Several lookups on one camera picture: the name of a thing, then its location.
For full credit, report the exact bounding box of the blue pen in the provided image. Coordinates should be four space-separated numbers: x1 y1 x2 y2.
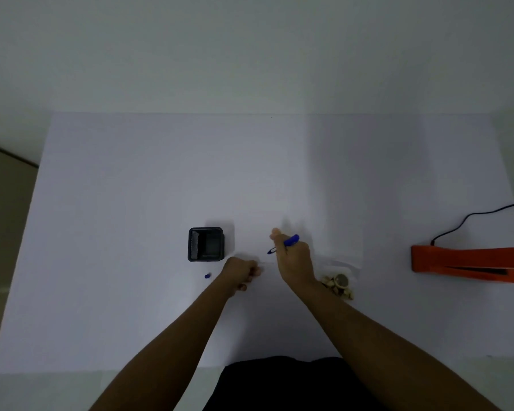
267 234 300 255

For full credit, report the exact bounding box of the person's left hand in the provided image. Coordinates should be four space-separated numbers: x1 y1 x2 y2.
220 257 264 294

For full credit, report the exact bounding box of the person's left forearm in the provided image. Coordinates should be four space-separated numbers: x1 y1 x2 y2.
88 271 239 411

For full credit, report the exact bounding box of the person's right forearm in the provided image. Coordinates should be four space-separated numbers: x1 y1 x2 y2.
300 281 503 411

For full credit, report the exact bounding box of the clear plastic bag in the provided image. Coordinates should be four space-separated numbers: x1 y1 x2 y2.
320 259 362 301

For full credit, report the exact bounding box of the orange flat device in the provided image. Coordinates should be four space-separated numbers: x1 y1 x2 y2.
410 245 514 284

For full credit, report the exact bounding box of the black cable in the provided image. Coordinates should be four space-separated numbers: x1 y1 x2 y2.
430 202 514 247

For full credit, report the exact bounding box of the person's right hand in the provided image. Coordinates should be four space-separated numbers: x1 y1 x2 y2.
269 228 320 293

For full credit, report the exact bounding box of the person's black clothing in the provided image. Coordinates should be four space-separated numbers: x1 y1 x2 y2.
203 356 389 411

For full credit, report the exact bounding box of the black square container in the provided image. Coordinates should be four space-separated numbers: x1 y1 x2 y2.
188 227 225 263

